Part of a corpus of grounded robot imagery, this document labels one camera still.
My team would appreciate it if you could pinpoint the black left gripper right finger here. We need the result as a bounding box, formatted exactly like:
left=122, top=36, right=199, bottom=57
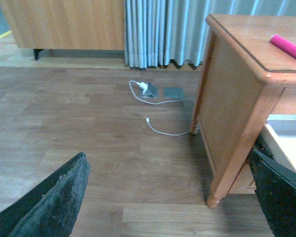
left=249, top=150, right=296, bottom=237

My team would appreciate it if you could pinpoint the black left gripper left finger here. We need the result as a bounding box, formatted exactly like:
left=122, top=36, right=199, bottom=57
left=0, top=152, right=90, bottom=237

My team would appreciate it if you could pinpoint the wooden drawer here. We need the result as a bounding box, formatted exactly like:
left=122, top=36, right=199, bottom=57
left=253, top=120, right=296, bottom=174

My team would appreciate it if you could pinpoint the pink marker with clear cap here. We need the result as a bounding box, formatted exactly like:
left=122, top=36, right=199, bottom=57
left=270, top=35, right=296, bottom=59

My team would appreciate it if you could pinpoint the wooden nightstand dresser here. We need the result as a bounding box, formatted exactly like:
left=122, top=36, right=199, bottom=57
left=190, top=14, right=296, bottom=208

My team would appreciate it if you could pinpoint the closed metal floor plate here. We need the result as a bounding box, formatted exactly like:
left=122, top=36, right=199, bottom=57
left=163, top=87, right=185, bottom=99

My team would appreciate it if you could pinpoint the white charger plug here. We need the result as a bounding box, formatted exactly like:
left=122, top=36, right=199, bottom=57
left=137, top=82, right=148, bottom=91

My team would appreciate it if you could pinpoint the open metal floor socket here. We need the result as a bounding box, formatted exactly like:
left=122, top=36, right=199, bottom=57
left=140, top=82, right=158, bottom=98

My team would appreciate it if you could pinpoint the light wood cabinet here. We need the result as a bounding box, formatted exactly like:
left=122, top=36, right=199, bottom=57
left=0, top=0, right=124, bottom=51

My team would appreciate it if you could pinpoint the grey pleated curtain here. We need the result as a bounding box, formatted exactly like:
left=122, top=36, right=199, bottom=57
left=124, top=0, right=296, bottom=69

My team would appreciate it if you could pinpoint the white charging cable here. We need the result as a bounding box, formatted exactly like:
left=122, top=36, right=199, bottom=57
left=128, top=80, right=197, bottom=137

